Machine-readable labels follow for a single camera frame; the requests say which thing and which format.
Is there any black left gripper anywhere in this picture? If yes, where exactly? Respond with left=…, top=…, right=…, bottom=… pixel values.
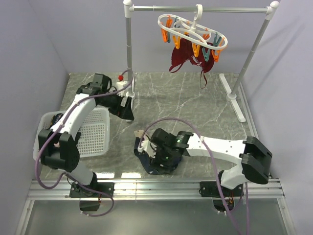
left=99, top=90, right=134, bottom=120

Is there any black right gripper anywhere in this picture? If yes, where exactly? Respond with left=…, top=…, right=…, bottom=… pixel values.
left=148, top=143, right=175, bottom=175

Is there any navy blue underwear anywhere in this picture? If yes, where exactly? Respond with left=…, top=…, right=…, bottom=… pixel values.
left=133, top=130, right=183, bottom=175

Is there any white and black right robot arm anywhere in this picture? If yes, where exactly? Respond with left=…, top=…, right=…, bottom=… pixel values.
left=138, top=128, right=272, bottom=196

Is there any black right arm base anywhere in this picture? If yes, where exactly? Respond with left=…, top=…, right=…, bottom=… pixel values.
left=199, top=181, right=244, bottom=213

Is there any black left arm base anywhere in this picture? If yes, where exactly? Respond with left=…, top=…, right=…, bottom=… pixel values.
left=69, top=182, right=114, bottom=212

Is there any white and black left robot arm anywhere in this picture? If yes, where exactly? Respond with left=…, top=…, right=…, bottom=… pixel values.
left=35, top=70, right=135, bottom=197

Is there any black lace underwear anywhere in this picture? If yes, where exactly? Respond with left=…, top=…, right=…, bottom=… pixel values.
left=50, top=113, right=64, bottom=126

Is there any white plastic clip hanger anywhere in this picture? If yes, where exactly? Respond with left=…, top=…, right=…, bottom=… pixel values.
left=157, top=4, right=228, bottom=51

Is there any white perforated plastic basket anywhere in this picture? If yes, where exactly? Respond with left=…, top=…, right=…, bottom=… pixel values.
left=33, top=107, right=110, bottom=160

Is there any dark red lace bra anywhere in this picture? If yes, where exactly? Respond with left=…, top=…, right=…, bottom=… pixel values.
left=169, top=39, right=215, bottom=89

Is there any orange clothespin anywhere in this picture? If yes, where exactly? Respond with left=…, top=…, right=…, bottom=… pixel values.
left=211, top=50, right=221, bottom=63
left=172, top=35, right=181, bottom=49
left=161, top=15, right=173, bottom=43

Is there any yellow-orange clothespin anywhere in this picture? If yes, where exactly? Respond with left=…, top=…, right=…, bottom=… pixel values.
left=192, top=43, right=201, bottom=58

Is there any teal clothespin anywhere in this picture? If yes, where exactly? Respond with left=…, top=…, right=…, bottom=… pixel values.
left=202, top=47, right=211, bottom=62
left=213, top=33, right=223, bottom=47

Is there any silver clothes rack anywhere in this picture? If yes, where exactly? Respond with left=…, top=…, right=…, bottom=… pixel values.
left=123, top=0, right=280, bottom=123

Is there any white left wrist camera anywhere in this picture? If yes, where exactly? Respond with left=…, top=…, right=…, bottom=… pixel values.
left=115, top=75, right=135, bottom=98

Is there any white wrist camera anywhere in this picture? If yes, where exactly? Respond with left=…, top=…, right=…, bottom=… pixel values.
left=137, top=140, right=157, bottom=158
left=115, top=75, right=135, bottom=98

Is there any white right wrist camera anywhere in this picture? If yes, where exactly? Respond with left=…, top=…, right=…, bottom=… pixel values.
left=137, top=140, right=157, bottom=158

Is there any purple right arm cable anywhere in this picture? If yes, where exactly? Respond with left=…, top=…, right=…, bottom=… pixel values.
left=138, top=117, right=250, bottom=235

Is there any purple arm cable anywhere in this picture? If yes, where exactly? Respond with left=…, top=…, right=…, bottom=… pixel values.
left=138, top=117, right=250, bottom=235
left=35, top=70, right=135, bottom=217

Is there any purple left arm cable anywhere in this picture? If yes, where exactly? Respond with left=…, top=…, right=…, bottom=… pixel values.
left=35, top=70, right=135, bottom=217

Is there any aluminium mounting rail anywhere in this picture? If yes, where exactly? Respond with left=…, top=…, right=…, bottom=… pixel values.
left=16, top=178, right=296, bottom=235

